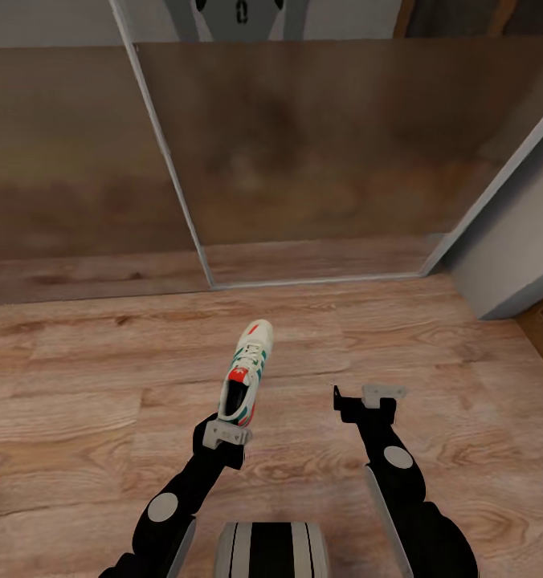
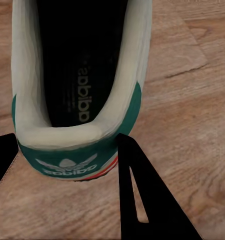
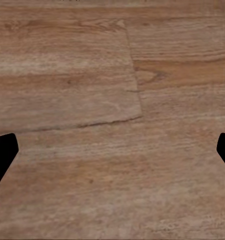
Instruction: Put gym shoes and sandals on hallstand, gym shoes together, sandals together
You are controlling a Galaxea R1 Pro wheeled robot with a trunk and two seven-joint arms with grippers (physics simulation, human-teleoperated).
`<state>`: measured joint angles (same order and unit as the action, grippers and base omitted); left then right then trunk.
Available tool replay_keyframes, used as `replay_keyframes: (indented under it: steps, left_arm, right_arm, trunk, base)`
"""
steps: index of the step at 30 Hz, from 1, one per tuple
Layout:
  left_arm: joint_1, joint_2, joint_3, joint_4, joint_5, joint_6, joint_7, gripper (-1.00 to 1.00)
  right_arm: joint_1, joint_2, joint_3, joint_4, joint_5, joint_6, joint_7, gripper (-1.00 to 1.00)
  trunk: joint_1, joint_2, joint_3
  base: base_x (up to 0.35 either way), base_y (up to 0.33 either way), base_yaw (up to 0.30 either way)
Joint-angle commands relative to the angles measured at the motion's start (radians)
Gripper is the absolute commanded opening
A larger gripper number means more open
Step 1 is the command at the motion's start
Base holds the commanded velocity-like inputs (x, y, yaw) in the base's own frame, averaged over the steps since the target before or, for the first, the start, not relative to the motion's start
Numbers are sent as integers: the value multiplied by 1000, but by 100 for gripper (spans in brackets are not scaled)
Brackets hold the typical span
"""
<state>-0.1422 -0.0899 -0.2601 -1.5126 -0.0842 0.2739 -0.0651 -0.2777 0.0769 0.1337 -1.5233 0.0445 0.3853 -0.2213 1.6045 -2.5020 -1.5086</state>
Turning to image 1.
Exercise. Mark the gym shoe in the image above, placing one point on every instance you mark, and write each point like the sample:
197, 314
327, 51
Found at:
237, 401

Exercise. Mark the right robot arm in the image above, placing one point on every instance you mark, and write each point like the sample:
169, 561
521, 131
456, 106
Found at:
425, 543

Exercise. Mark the robot trunk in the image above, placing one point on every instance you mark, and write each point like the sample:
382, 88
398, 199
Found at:
271, 550

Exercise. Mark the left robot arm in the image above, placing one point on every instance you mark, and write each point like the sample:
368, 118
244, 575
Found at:
164, 533

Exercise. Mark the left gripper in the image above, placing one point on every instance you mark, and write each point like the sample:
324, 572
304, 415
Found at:
214, 460

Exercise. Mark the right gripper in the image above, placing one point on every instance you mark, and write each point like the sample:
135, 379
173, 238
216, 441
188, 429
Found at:
353, 410

